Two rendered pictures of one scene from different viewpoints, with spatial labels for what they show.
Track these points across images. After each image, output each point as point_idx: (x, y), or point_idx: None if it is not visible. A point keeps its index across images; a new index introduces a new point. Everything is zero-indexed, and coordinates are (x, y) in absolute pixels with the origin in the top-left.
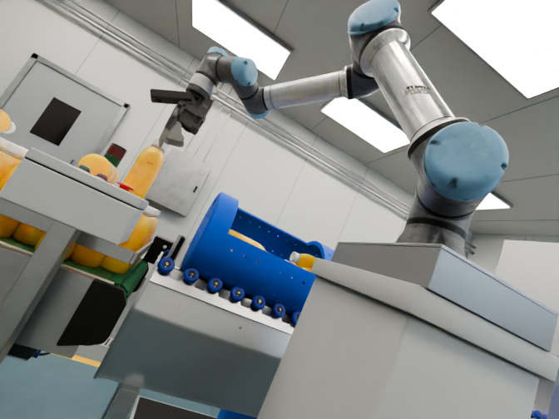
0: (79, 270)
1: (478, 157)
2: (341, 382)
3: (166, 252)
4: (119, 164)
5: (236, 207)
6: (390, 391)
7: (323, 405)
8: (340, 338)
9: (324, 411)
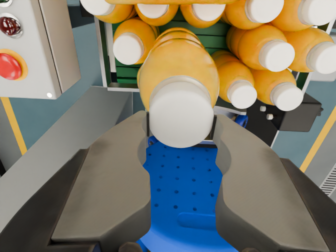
0: (109, 38)
1: None
2: (7, 197)
3: (236, 119)
4: None
5: (147, 246)
6: None
7: (24, 186)
8: (8, 213)
9: (22, 184)
